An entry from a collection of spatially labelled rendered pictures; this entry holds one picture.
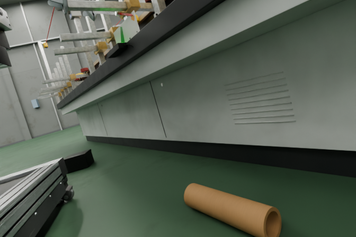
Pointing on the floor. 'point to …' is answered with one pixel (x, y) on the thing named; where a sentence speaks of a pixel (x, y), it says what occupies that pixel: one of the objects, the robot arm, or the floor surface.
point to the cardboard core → (234, 210)
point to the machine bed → (249, 99)
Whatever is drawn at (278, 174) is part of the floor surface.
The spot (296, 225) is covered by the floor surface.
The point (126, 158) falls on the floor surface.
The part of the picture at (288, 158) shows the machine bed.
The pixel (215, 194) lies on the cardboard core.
